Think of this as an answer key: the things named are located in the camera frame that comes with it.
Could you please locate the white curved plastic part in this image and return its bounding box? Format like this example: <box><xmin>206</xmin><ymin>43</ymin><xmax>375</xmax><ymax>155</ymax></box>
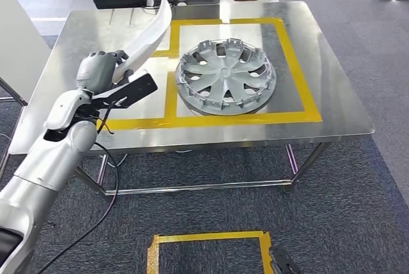
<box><xmin>112</xmin><ymin>0</ymin><xmax>173</xmax><ymax>84</ymax></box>

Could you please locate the stainless steel workbench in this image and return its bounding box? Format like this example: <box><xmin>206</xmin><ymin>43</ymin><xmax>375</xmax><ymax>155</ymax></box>
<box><xmin>9</xmin><ymin>0</ymin><xmax>375</xmax><ymax>197</ymax></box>

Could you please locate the grey plastic wheel hubcap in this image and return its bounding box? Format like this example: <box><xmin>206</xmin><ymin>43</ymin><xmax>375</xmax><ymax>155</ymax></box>
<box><xmin>174</xmin><ymin>38</ymin><xmax>278</xmax><ymax>117</ymax></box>

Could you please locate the black robot foot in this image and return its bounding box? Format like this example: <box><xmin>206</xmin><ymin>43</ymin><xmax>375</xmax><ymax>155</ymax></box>
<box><xmin>268</xmin><ymin>244</ymin><xmax>301</xmax><ymax>274</ymax></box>

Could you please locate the white board panel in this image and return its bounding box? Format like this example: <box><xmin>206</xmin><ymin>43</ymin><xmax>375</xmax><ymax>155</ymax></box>
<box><xmin>0</xmin><ymin>0</ymin><xmax>51</xmax><ymax>103</ymax></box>

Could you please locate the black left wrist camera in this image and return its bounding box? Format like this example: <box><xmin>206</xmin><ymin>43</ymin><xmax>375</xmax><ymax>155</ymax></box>
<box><xmin>91</xmin><ymin>73</ymin><xmax>158</xmax><ymax>110</ymax></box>

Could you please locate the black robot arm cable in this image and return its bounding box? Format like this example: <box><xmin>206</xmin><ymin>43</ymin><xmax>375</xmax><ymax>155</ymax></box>
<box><xmin>35</xmin><ymin>141</ymin><xmax>120</xmax><ymax>274</ymax></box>

